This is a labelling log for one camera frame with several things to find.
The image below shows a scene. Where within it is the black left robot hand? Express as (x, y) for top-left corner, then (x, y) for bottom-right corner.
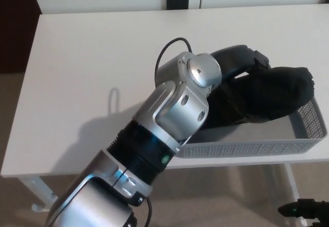
(203, 45), (270, 130)

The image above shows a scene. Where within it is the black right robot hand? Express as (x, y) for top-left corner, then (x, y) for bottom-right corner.
(277, 198), (329, 227)

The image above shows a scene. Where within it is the black cloth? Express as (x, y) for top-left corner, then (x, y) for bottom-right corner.
(200, 66), (316, 130)

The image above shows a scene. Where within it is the grey perforated plastic basket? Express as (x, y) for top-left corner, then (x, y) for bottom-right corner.
(177, 97), (328, 160)

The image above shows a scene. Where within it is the white table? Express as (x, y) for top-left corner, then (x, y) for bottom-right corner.
(0, 3), (329, 216)

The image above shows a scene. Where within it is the white hook under table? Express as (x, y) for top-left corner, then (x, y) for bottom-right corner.
(31, 203), (49, 212)

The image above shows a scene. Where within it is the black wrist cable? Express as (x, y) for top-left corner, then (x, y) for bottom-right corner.
(155, 38), (193, 82)

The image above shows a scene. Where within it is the black elbow cable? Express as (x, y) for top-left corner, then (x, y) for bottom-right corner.
(143, 197), (153, 227)

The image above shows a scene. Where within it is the dark brown wall panel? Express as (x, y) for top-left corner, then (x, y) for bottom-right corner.
(0, 0), (42, 75)

